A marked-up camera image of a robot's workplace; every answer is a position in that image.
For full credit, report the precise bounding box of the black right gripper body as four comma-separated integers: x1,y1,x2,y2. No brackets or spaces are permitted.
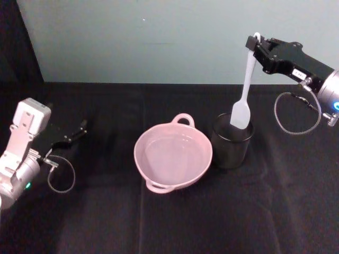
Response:
264,38,335,92

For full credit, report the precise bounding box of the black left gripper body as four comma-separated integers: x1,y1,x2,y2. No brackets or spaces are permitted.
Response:
33,121,80,159

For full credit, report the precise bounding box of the white silicone spatula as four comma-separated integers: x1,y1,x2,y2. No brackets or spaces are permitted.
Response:
229,32,263,130

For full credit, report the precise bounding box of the black cylindrical cup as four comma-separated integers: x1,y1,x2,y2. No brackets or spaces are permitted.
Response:
211,113,255,170

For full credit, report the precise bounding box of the black hanging cloth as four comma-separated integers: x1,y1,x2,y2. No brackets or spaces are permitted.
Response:
0,0,44,83

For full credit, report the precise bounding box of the black table cloth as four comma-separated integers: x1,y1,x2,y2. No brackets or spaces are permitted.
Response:
0,80,339,254

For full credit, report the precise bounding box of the left robot arm with camera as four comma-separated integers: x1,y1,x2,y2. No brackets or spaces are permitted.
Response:
0,97,52,210

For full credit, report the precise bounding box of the thin left gripper cable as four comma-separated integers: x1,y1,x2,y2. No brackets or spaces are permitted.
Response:
39,154,76,194

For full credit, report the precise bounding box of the thin gripper cable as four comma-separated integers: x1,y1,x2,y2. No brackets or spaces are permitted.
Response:
39,154,76,194
273,80,339,134

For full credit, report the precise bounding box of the thin right gripper cable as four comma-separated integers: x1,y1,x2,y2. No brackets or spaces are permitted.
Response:
273,80,339,134

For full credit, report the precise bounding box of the pink two-handled bowl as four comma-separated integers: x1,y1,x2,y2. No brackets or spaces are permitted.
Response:
133,113,213,195

